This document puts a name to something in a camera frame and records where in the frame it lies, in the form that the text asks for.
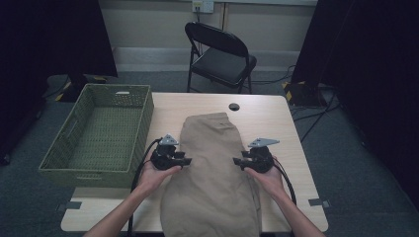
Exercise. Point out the white wall socket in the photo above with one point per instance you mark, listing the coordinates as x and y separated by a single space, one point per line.
207 6

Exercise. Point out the beige pants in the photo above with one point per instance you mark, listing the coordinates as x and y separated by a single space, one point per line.
210 184

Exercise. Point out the black folding chair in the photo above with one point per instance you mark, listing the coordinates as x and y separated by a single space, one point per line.
220 65

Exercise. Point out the person's right hand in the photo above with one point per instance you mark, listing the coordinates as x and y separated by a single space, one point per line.
271 182

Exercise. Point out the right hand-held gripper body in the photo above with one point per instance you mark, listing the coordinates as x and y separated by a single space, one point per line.
262 161

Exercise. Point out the grey tape strip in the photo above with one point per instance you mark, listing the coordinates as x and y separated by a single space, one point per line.
70 206
319 202

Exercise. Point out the green woven basket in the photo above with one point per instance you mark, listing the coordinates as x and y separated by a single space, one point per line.
99 138

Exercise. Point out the black curtain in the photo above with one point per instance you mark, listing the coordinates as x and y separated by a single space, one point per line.
49 39
378 65

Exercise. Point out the person's left hand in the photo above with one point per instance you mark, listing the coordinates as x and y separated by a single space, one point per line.
153 179

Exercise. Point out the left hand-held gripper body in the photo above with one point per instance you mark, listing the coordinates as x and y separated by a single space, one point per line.
164 158

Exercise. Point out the black stand base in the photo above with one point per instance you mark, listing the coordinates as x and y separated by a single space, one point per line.
303 95
77 80

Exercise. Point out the black table grommet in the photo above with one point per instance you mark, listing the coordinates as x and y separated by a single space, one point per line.
234 107

